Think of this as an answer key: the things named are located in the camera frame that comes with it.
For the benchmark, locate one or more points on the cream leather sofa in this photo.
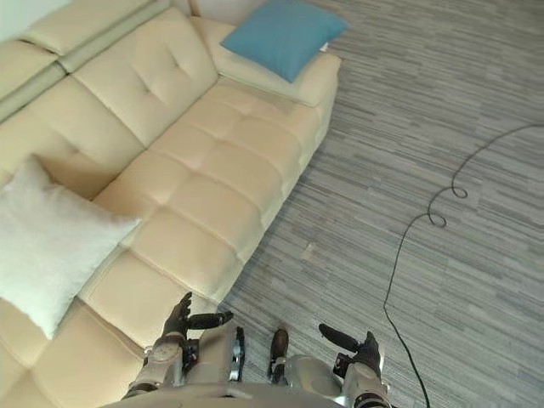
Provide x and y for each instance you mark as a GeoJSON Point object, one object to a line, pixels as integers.
{"type": "Point", "coordinates": [204, 170]}

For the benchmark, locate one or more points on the silver robot legs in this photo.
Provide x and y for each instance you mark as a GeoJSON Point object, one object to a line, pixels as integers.
{"type": "Point", "coordinates": [259, 357]}

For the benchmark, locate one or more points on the silver robot torso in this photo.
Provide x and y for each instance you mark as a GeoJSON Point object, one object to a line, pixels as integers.
{"type": "Point", "coordinates": [221, 395]}

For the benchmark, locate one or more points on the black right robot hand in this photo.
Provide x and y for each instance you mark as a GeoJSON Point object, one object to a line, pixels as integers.
{"type": "Point", "coordinates": [359, 344]}

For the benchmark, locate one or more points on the white cushion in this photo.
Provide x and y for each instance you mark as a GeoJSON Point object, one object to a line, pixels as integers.
{"type": "Point", "coordinates": [47, 242]}

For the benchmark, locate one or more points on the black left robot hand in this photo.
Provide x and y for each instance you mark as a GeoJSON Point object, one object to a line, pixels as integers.
{"type": "Point", "coordinates": [187, 319]}

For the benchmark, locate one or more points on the blue cushion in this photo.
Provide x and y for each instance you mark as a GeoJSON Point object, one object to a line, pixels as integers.
{"type": "Point", "coordinates": [282, 36]}

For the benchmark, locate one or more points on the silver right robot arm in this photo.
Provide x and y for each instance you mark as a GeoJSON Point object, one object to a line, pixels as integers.
{"type": "Point", "coordinates": [361, 382]}

